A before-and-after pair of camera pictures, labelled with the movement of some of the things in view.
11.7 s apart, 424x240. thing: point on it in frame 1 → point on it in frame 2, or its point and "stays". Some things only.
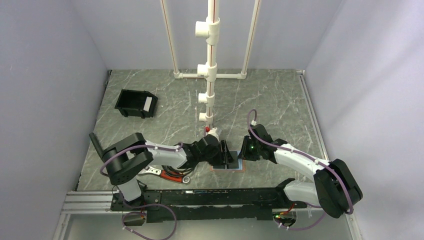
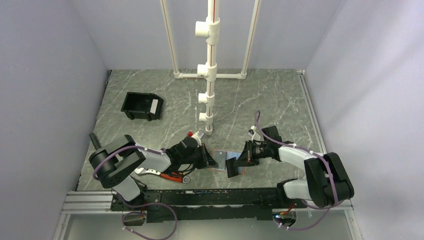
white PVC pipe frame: [210, 29] stays
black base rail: [207, 204] stays
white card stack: [147, 103] → [154, 105]
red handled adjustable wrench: [149, 171] stays
